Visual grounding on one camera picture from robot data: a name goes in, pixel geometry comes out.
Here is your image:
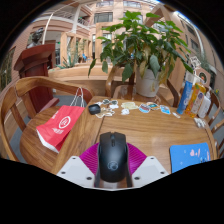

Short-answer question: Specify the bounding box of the green potted plant white pot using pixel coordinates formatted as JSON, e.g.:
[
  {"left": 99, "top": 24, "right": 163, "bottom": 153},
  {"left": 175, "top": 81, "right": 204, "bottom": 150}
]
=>
[{"left": 87, "top": 10, "right": 194, "bottom": 99}]

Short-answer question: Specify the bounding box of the black computer mouse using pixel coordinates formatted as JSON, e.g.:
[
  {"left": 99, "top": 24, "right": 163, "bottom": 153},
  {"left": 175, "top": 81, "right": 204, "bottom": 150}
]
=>
[{"left": 97, "top": 131, "right": 130, "bottom": 183}]

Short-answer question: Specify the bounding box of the sunglasses shaped sticker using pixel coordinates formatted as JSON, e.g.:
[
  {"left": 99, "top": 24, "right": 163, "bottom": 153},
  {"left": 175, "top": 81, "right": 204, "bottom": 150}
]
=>
[{"left": 101, "top": 98, "right": 119, "bottom": 106}]

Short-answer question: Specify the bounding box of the blue cartoon print mouse pad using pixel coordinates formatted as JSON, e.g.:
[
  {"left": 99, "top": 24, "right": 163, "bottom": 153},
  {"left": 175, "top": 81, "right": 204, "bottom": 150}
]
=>
[{"left": 169, "top": 142, "right": 212, "bottom": 174}]

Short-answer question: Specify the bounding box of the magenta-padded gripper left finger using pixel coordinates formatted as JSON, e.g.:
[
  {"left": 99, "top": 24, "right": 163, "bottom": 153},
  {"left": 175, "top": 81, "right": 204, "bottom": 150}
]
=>
[{"left": 56, "top": 142, "right": 101, "bottom": 189}]

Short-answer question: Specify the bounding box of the pale printed sticker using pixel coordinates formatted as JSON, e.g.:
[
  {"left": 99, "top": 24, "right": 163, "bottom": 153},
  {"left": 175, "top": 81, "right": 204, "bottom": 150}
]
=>
[{"left": 120, "top": 101, "right": 139, "bottom": 111}]

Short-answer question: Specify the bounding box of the agave plant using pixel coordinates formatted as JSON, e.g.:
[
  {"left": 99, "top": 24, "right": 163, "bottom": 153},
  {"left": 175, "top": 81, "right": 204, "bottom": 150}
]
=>
[{"left": 58, "top": 46, "right": 79, "bottom": 70}]

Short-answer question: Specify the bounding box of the blue printed sticker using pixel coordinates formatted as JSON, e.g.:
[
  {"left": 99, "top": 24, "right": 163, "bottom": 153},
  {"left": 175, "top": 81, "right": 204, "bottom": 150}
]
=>
[{"left": 159, "top": 105, "right": 172, "bottom": 116}]

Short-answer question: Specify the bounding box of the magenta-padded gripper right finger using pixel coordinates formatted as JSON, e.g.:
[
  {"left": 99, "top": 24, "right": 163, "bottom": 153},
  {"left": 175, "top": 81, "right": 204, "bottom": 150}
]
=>
[{"left": 125, "top": 142, "right": 170, "bottom": 189}]

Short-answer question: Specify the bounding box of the long wooden planter box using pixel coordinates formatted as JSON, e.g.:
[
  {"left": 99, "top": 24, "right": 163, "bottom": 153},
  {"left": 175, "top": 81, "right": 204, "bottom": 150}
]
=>
[{"left": 48, "top": 63, "right": 134, "bottom": 98}]

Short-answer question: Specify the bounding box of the red paper bag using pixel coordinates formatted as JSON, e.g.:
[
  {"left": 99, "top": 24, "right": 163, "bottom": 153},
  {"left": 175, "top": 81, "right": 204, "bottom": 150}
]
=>
[{"left": 35, "top": 87, "right": 86, "bottom": 154}]

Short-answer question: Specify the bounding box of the dark red wooden lectern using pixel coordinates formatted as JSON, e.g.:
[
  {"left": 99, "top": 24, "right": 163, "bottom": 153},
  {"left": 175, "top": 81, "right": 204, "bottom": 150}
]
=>
[{"left": 13, "top": 44, "right": 61, "bottom": 116}]

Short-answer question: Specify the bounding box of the yellow liquid bottle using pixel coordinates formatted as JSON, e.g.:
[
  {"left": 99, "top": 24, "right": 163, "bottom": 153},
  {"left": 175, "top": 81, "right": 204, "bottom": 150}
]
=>
[{"left": 184, "top": 82, "right": 208, "bottom": 119}]

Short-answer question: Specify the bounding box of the dark bust statue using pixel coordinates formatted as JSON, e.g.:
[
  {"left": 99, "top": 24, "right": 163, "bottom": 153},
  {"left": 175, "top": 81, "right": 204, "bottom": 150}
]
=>
[{"left": 27, "top": 27, "right": 46, "bottom": 49}]

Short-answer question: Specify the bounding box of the wooden armchair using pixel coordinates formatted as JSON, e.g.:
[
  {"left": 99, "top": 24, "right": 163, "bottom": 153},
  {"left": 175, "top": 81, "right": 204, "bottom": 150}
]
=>
[
  {"left": 0, "top": 75, "right": 96, "bottom": 174},
  {"left": 205, "top": 89, "right": 224, "bottom": 135},
  {"left": 105, "top": 65, "right": 181, "bottom": 108}
]

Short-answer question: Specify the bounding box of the white sculpture on pedestal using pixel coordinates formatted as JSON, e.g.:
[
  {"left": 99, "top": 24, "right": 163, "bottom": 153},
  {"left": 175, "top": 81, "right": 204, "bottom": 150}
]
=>
[{"left": 188, "top": 55, "right": 202, "bottom": 72}]

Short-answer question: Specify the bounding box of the colourful printed sticker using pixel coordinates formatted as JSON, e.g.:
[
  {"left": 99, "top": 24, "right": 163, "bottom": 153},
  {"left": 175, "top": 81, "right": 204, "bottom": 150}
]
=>
[
  {"left": 146, "top": 102, "right": 162, "bottom": 111},
  {"left": 138, "top": 103, "right": 152, "bottom": 114}
]

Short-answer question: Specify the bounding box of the white printed sticker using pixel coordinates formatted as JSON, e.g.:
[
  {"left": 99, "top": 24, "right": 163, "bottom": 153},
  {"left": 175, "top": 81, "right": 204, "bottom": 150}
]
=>
[{"left": 95, "top": 108, "right": 116, "bottom": 119}]

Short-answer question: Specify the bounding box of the blue tube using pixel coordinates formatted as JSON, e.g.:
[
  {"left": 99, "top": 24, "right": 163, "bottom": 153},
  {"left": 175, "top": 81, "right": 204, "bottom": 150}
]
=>
[{"left": 176, "top": 80, "right": 194, "bottom": 115}]

